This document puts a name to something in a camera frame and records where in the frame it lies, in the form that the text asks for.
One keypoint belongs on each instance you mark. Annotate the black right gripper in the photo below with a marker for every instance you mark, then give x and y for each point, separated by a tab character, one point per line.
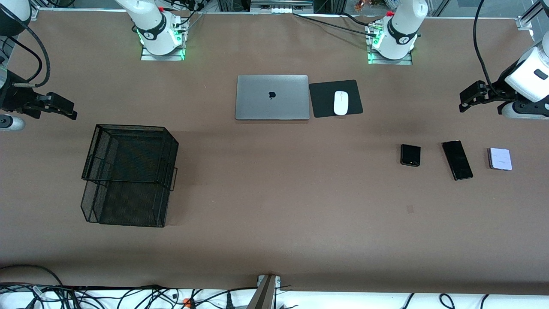
16	98

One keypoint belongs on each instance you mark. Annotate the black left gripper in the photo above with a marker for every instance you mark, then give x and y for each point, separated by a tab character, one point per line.
499	87

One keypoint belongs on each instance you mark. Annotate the large black smartphone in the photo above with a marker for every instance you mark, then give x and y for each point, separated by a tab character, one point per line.
457	160

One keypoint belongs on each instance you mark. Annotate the lavender flip phone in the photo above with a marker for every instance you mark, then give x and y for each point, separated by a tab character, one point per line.
500	159

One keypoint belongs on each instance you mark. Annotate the small black flip phone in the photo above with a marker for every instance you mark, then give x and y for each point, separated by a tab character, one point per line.
410	155

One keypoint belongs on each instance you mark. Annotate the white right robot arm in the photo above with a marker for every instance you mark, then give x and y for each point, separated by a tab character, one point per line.
154	30

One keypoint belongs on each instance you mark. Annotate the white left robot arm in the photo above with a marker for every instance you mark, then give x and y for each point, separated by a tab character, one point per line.
401	30

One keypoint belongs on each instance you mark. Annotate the black two-tier mesh rack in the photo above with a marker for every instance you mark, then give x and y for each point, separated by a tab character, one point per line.
107	206

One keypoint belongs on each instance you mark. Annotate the white computer mouse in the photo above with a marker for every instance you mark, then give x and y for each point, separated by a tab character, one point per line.
341	103

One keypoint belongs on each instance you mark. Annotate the black mouse pad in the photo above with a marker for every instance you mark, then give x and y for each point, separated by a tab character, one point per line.
321	98

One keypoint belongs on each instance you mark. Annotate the silver closed laptop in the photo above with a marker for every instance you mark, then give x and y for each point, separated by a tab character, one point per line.
257	103

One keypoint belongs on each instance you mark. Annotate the white power strip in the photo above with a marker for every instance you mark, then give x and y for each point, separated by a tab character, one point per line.
281	9

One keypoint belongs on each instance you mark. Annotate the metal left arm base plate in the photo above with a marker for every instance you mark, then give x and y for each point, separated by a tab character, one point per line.
403	62

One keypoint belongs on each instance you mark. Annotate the aluminium corner bracket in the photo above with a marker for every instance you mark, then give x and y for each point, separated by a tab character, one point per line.
524	22
35	15

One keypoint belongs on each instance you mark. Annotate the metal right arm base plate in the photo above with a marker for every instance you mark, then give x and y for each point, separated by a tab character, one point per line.
150	57

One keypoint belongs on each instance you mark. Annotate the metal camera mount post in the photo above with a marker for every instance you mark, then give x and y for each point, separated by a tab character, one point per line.
263	296

